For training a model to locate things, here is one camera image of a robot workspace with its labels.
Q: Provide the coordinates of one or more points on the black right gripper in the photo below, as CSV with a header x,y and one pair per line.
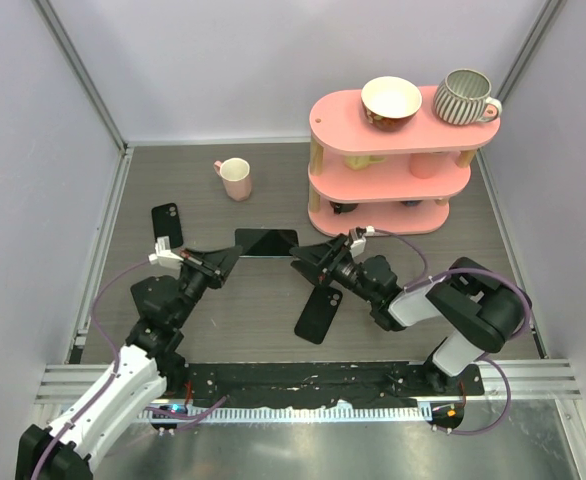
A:
x,y
319,255

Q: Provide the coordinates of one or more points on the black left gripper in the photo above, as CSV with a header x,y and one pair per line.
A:
x,y
214,265

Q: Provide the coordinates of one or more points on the dark smartphone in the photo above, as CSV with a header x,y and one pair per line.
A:
x,y
266,243

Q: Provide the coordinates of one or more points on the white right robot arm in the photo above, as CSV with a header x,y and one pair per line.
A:
x,y
485,309

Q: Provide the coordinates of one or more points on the dark green mug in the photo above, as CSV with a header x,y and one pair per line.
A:
x,y
343,208

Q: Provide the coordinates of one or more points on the pink faceted mug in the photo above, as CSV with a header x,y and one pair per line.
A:
x,y
235,175

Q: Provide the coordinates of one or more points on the yellow mug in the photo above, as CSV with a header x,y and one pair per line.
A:
x,y
357,163

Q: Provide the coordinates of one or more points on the pink three-tier wooden shelf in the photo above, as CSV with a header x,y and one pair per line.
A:
x,y
389,196

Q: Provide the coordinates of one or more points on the pink cup on shelf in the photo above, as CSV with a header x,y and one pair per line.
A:
x,y
426,165

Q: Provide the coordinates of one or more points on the white floral bowl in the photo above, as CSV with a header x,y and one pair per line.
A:
x,y
390,102

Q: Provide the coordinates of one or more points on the grey striped mug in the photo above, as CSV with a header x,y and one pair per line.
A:
x,y
464,98

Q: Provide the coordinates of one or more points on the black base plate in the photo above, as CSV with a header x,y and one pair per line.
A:
x,y
313,385

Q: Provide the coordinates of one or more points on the white slotted cable duct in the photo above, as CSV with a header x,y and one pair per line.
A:
x,y
341,413

